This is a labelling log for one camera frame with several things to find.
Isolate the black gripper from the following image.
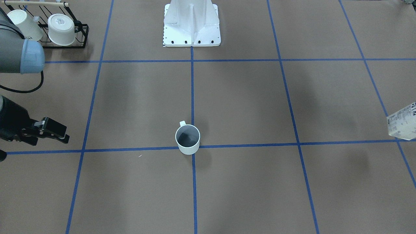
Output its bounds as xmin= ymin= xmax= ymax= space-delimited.
xmin=0 ymin=95 xmax=70 ymax=146

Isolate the white mug with handle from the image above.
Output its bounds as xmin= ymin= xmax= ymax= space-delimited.
xmin=175 ymin=121 xmax=201 ymax=155

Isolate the blue white milk carton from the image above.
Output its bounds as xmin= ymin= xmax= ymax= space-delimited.
xmin=386 ymin=102 xmax=416 ymax=140

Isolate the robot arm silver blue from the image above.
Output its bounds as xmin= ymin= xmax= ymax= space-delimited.
xmin=0 ymin=10 xmax=70 ymax=146

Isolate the white cup in rack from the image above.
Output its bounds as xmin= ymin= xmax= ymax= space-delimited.
xmin=47 ymin=14 xmax=75 ymax=46

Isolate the white mug in rack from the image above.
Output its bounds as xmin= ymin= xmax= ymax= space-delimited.
xmin=7 ymin=9 xmax=43 ymax=41

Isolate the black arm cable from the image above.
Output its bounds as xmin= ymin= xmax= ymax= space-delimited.
xmin=0 ymin=70 xmax=45 ymax=94

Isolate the black wire cup rack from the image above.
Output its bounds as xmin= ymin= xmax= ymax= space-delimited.
xmin=17 ymin=0 xmax=90 ymax=49

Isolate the white camera pillar base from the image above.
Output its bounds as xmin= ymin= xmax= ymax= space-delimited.
xmin=162 ymin=0 xmax=221 ymax=47

